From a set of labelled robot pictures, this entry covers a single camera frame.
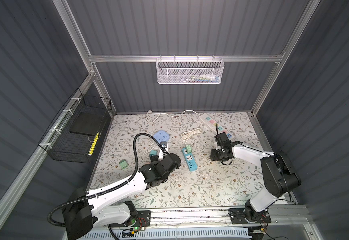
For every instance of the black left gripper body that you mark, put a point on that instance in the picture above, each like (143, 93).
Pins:
(154, 161)

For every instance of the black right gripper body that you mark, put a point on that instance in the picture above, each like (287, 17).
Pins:
(217, 155)

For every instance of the teal blue power strip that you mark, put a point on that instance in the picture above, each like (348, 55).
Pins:
(190, 160)

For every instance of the green plug adapter cube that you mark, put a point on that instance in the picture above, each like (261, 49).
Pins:
(188, 149)
(123, 164)

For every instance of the light blue round power strip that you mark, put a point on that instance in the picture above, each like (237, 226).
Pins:
(161, 136)

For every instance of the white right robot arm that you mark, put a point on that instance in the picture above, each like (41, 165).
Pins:
(279, 175)

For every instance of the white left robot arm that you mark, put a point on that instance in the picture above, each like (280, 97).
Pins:
(81, 217)

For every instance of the teal plug adapter cube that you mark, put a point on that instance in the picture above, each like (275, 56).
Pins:
(153, 153)

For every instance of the long white power strip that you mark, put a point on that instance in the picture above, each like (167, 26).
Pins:
(209, 122)

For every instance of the yellow marker in basket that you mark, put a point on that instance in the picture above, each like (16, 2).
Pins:
(93, 145)

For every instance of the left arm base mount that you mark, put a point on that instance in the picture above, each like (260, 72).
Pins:
(142, 219)

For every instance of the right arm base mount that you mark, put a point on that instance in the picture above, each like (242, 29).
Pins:
(248, 216)

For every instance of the black wire side basket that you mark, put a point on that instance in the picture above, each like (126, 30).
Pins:
(70, 139)

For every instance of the white wire wall basket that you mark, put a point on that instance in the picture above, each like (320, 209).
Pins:
(189, 72)

